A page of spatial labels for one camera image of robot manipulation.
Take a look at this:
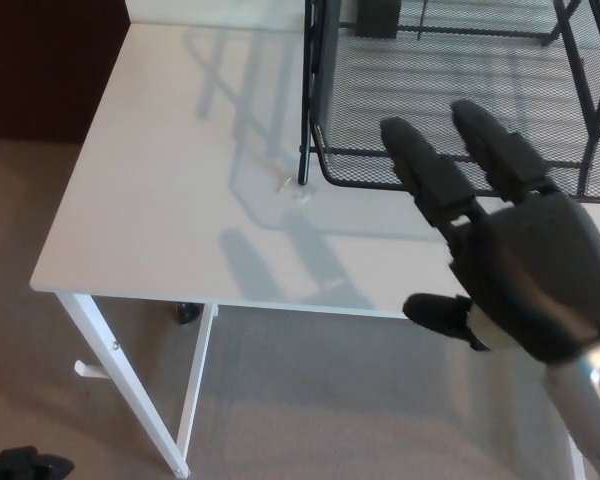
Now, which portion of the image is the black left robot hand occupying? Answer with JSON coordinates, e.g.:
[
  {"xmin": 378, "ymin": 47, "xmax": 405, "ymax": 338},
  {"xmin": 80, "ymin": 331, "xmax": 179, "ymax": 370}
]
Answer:
[{"xmin": 0, "ymin": 445, "xmax": 76, "ymax": 480}]

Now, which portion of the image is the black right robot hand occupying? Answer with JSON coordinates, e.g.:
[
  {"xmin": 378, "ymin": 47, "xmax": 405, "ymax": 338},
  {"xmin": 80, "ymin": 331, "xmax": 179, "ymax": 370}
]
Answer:
[{"xmin": 379, "ymin": 99, "xmax": 600, "ymax": 366}]

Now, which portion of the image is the white hook on table leg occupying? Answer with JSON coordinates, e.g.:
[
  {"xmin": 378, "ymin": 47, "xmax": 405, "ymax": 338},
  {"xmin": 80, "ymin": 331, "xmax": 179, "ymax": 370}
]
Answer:
[{"xmin": 73, "ymin": 360, "xmax": 113, "ymax": 382}]

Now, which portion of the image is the small black rounded floor object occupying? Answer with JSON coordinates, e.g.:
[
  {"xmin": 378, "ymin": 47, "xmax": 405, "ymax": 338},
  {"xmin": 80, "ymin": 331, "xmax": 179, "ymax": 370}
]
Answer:
[{"xmin": 175, "ymin": 301, "xmax": 200, "ymax": 327}]

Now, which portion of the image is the small black box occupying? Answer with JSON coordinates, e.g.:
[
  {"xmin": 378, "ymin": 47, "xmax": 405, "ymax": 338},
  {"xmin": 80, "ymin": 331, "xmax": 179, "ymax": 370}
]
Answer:
[{"xmin": 355, "ymin": 0, "xmax": 399, "ymax": 39}]

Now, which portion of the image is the white metal-legged table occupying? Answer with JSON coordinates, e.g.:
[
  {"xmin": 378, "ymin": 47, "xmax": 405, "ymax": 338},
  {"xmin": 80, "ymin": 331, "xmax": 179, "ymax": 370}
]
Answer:
[{"xmin": 28, "ymin": 19, "xmax": 600, "ymax": 480}]

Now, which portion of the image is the black wire file tray rack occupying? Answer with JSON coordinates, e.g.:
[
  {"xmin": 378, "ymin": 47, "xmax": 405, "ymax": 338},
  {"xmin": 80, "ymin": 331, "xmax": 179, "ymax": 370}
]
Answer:
[{"xmin": 296, "ymin": 0, "xmax": 600, "ymax": 197}]

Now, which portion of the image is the thin black cable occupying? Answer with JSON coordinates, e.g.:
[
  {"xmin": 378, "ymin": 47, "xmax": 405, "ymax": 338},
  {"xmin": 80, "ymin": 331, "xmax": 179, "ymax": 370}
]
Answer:
[{"xmin": 416, "ymin": 0, "xmax": 430, "ymax": 42}]

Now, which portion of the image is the dark brown wall panel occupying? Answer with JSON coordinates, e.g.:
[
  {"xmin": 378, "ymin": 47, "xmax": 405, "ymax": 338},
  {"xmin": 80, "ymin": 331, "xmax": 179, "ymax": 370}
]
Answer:
[{"xmin": 0, "ymin": 0, "xmax": 132, "ymax": 147}]

